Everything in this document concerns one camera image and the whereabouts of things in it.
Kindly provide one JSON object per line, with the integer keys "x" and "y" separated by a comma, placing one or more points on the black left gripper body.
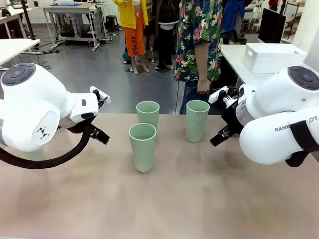
{"x": 78, "y": 127}

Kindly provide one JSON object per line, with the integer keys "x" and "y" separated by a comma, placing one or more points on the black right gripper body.
{"x": 231, "y": 117}

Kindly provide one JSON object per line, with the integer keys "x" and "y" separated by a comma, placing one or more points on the light green plastic cup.
{"x": 142, "y": 149}
{"x": 147, "y": 112}
{"x": 197, "y": 124}

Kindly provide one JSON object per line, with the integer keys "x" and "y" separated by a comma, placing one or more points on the white plastic basket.
{"x": 271, "y": 58}

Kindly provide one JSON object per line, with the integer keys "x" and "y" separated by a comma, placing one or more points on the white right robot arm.
{"x": 269, "y": 139}

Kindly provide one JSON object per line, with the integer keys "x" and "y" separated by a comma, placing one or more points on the person's left forearm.
{"x": 201, "y": 62}

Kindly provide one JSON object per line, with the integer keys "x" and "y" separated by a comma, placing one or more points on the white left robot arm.
{"x": 37, "y": 99}

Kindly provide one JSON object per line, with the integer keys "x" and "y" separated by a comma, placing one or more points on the person's left hand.
{"x": 204, "y": 87}

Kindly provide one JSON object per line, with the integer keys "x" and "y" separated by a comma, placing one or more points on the white side table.
{"x": 234, "y": 62}

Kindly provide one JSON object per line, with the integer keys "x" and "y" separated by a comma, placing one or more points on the person in floral shirt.
{"x": 189, "y": 49}

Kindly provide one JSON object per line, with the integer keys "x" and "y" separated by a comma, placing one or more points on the black computer monitor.
{"x": 271, "y": 26}

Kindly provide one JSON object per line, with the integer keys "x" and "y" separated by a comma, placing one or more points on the figure in black clothes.
{"x": 164, "y": 42}

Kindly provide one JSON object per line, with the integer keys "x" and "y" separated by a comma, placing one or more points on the person in blue shirt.
{"x": 231, "y": 15}

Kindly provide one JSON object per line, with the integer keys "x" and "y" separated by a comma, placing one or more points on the white table with black pole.
{"x": 12, "y": 48}

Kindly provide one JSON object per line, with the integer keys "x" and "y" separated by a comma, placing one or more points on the mannequin yellow jacket orange shorts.
{"x": 133, "y": 37}

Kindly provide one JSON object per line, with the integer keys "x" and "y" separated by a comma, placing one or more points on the black tripod pole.
{"x": 28, "y": 22}

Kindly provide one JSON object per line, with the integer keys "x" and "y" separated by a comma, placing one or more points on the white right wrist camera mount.
{"x": 218, "y": 94}

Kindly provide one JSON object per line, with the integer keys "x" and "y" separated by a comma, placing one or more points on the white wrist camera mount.
{"x": 218, "y": 94}
{"x": 101, "y": 95}

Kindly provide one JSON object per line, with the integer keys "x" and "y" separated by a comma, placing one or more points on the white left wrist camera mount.
{"x": 101, "y": 95}

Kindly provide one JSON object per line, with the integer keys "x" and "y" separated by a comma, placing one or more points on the white metal frame desk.
{"x": 69, "y": 11}

